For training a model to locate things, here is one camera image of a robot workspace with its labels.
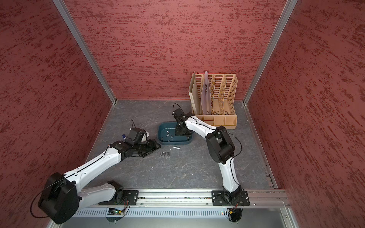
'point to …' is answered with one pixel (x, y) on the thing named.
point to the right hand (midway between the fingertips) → (181, 135)
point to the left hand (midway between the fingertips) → (157, 151)
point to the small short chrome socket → (168, 135)
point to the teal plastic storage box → (173, 139)
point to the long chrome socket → (176, 147)
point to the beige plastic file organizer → (222, 88)
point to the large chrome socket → (168, 133)
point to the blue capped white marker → (124, 136)
